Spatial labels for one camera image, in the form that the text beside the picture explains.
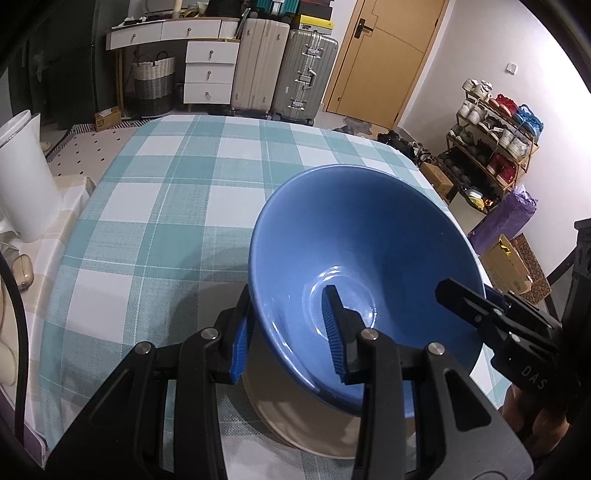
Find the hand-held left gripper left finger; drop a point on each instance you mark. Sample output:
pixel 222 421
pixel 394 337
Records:
pixel 242 350

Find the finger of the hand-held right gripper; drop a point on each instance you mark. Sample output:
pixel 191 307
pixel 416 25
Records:
pixel 496 295
pixel 466 300

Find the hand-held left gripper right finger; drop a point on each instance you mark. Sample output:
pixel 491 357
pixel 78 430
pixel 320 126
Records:
pixel 332 341

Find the cream plate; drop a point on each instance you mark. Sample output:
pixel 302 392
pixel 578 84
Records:
pixel 314 438
pixel 258 369

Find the blue bowl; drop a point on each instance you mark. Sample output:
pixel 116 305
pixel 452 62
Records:
pixel 369 230

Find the person's right hand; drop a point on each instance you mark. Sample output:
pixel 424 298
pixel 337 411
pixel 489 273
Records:
pixel 517 410

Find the green print cardboard box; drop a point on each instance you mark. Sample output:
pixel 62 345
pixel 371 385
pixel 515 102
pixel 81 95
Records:
pixel 505 267

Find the brown patterned carton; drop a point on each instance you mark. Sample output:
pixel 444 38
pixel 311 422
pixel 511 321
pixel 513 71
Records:
pixel 535 272

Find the purple bag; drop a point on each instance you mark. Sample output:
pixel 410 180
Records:
pixel 508 221

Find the white trash bin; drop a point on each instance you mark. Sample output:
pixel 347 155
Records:
pixel 473 205

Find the brown cardboard box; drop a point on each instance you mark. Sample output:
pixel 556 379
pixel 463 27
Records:
pixel 436 182

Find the shoe rack with shoes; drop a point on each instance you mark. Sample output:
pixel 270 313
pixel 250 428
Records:
pixel 503 138

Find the scattered pile of shoes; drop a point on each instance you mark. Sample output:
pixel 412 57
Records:
pixel 406 147

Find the teal checked tablecloth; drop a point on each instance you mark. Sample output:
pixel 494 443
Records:
pixel 161 207

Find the beige checked cloth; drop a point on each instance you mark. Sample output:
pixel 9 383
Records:
pixel 69 221

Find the small beige case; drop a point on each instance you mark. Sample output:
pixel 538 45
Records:
pixel 23 272

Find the wooden door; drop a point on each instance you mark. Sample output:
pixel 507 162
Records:
pixel 388 64

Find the cream dotted floor rug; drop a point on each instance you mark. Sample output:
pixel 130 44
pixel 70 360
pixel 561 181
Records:
pixel 83 152

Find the silver suitcase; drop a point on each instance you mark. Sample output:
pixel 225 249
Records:
pixel 304 78

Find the small cardboard box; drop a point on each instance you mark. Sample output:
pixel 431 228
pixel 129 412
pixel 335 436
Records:
pixel 107 119

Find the white electric kettle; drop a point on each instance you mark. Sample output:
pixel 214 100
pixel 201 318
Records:
pixel 23 184

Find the woven laundry basket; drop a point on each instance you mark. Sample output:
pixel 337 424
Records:
pixel 154 87

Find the white drawer unit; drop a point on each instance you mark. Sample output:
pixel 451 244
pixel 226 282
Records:
pixel 210 74

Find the beige suitcase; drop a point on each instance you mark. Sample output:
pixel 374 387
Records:
pixel 258 69

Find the white dressing desk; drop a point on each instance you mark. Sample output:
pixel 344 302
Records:
pixel 147 32

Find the black refrigerator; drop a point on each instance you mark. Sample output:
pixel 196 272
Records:
pixel 55 69

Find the teal suitcase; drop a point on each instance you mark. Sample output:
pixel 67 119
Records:
pixel 272 7

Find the white light switch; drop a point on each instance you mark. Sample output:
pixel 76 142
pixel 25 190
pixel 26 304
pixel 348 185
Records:
pixel 511 68

